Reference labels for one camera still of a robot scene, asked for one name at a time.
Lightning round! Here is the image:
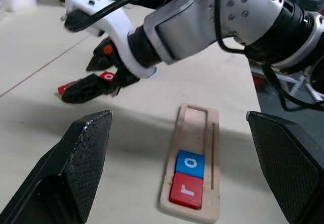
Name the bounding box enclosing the white metal shelf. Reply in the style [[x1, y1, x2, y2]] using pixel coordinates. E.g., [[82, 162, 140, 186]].
[[250, 64, 324, 103]]

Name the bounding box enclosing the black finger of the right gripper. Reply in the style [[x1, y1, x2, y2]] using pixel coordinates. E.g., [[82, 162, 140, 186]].
[[85, 52, 113, 72], [61, 73, 113, 104]]

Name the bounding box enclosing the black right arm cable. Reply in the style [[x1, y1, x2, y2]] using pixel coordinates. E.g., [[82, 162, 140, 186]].
[[63, 0, 324, 112]]

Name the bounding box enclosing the red letter r block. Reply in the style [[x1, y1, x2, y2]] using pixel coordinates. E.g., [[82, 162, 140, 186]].
[[169, 172, 205, 210]]

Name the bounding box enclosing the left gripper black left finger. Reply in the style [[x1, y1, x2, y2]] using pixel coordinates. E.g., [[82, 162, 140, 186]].
[[0, 110, 113, 224]]

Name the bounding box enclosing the wooden letter tray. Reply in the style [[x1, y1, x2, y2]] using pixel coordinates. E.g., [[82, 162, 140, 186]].
[[159, 103, 221, 223]]

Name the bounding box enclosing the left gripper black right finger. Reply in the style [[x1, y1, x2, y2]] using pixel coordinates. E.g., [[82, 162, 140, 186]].
[[246, 111, 324, 224]]

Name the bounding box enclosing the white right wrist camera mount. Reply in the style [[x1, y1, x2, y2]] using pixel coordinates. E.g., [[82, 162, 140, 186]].
[[60, 0, 157, 79]]

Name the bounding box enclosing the red plastic box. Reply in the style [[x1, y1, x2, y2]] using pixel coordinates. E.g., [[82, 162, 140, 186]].
[[252, 73, 265, 88]]

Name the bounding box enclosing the blue letter o block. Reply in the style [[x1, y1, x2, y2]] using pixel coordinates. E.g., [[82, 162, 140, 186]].
[[174, 150, 206, 179]]

